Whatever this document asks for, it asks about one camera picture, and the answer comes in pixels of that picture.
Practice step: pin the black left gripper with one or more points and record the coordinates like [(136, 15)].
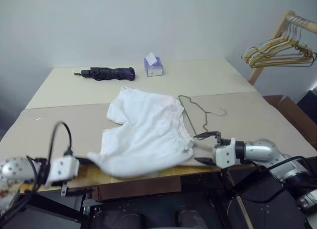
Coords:
[(65, 182)]

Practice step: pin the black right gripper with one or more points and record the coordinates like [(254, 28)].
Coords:
[(223, 142)]

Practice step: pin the white shorts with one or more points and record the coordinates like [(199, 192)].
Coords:
[(146, 130)]

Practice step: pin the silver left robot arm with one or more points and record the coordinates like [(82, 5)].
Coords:
[(13, 169)]

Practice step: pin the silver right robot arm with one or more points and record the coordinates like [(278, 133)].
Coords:
[(262, 151)]

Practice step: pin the thin light wooden batten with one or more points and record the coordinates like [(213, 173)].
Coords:
[(242, 211)]

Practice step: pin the black flat panel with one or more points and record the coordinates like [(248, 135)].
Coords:
[(262, 209)]

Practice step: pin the brown cardboard box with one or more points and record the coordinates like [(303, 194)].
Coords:
[(287, 112)]

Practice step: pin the purple white tissue box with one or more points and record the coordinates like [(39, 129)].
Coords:
[(154, 69)]

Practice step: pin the folded dark purple umbrella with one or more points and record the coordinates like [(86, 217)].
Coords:
[(109, 73)]

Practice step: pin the wooden clothes rack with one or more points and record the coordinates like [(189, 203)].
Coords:
[(266, 58)]

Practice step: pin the black box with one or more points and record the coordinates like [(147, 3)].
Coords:
[(308, 102)]

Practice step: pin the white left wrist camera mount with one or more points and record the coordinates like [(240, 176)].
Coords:
[(63, 168)]

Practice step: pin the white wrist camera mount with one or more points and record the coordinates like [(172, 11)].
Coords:
[(226, 154), (63, 168)]

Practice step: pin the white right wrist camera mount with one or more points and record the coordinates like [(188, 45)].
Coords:
[(226, 154)]

